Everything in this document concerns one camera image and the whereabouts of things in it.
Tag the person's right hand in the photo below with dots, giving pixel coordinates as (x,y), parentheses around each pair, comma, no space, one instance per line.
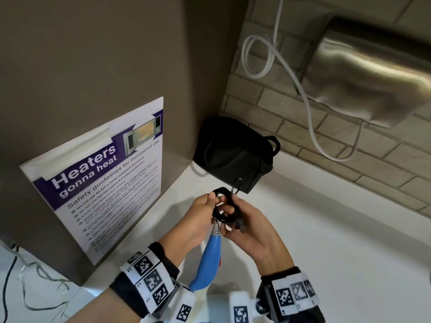
(257,238)

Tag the person's left hand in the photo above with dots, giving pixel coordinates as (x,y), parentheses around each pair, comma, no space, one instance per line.
(188,225)

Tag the person's right thumb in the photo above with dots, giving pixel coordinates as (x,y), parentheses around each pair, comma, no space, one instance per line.
(230,233)

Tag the person's left thumb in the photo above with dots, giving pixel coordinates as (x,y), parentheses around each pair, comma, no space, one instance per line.
(203,199)

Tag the person's left forearm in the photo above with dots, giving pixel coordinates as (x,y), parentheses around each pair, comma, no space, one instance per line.
(104,307)

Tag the metal carabiner hook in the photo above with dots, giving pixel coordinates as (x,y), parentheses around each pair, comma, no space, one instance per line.
(237,186)

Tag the black fabric pouch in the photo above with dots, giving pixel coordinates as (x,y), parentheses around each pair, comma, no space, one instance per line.
(232,151)

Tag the black marker wristband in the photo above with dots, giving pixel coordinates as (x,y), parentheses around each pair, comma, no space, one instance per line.
(293,294)
(148,279)

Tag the purple white safety poster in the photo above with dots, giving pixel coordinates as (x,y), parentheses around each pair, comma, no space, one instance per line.
(111,184)

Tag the white tape strip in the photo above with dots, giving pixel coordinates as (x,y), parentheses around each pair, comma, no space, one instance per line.
(72,153)

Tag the brown cabinet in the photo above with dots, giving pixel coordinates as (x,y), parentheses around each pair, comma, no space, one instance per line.
(101,57)

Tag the stainless steel hand dryer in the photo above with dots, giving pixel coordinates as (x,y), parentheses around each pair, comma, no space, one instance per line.
(367,73)

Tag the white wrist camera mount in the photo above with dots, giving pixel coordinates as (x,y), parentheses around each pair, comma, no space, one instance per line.
(183,307)
(242,307)

